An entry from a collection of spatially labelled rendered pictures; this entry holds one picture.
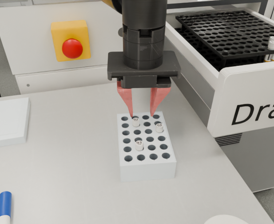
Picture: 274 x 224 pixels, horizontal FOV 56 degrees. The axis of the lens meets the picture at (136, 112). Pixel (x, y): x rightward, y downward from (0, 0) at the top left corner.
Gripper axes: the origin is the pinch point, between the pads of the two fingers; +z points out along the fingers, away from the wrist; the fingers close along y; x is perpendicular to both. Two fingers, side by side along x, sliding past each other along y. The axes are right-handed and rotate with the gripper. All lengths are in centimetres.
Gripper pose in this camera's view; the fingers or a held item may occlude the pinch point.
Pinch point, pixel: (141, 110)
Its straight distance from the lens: 43.0
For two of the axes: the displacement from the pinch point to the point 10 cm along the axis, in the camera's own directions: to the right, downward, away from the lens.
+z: -0.1, 7.9, 6.1
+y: -10.0, 0.3, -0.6
